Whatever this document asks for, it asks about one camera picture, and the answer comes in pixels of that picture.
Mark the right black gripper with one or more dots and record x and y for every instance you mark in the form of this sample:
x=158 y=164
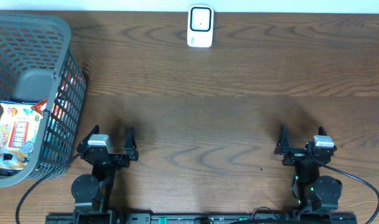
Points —
x=295 y=155

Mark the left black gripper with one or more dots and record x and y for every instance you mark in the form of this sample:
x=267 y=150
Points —
x=130 y=149

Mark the orange snack bar wrapper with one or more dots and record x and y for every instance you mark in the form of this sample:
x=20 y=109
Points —
x=40 y=106

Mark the yellow snack bag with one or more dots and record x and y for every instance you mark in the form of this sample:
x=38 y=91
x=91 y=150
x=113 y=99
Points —
x=19 y=125

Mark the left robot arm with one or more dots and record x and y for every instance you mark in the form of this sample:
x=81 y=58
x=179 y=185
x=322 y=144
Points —
x=92 y=191

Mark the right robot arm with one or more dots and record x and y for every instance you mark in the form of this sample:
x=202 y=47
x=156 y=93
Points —
x=318 y=195

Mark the white barcode scanner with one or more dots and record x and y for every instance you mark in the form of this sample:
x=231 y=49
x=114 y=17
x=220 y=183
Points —
x=200 y=26

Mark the grey plastic shopping basket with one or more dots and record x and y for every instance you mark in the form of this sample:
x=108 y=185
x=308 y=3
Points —
x=37 y=63

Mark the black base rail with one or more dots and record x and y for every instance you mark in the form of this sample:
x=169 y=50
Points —
x=145 y=218

